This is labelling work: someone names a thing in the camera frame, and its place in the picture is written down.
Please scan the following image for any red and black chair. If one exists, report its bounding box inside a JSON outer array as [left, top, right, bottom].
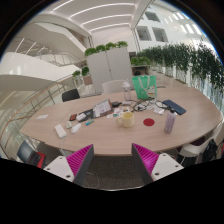
[[16, 139, 46, 169]]

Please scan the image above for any low shelf topped with plants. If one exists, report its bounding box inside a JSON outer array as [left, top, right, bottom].
[[130, 55, 151, 76]]

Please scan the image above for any black cable tangle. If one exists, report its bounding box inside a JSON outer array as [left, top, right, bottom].
[[130, 97, 169, 113]]

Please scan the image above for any flat round red coaster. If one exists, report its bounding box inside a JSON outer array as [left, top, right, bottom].
[[142, 117, 156, 127]]

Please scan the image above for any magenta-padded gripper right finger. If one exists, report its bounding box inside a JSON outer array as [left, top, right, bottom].
[[131, 143, 185, 186]]

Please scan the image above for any open paper booklet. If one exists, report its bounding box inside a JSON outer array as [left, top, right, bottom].
[[92, 99, 113, 118]]

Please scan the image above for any colourful sticker sheet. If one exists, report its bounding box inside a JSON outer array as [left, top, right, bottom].
[[106, 105, 132, 119]]

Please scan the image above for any green plant in brown planter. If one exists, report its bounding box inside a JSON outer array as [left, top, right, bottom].
[[81, 66, 93, 86]]

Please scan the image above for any white cabinet topped with plants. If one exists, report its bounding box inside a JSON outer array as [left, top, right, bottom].
[[84, 40, 133, 94]]

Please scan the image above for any cream yellow mug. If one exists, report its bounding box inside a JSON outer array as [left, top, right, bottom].
[[115, 111, 136, 129]]

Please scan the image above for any green plant in white planter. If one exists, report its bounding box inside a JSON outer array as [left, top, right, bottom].
[[72, 69, 84, 88]]

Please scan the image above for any row of green hedge planters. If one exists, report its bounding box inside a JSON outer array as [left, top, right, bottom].
[[136, 41, 224, 101]]

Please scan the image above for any clear shaker bottle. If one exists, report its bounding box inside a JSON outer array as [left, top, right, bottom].
[[121, 79, 132, 102]]

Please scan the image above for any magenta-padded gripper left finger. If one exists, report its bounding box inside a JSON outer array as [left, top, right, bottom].
[[43, 143, 95, 187]]

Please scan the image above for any green tote bag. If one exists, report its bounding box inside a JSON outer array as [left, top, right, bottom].
[[131, 74, 158, 100]]

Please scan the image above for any black office chair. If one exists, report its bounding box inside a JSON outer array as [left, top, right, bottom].
[[61, 88, 81, 103]]

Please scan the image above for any black notebook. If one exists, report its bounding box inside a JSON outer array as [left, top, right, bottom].
[[82, 108, 96, 121]]

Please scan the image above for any white computer mouse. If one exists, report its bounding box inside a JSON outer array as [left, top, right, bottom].
[[70, 123, 83, 134]]

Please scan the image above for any dark blue keyboard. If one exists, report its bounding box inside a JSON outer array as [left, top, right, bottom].
[[161, 99, 188, 116]]

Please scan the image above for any purple drink bottle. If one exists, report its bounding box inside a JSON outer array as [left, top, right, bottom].
[[163, 108, 178, 135]]

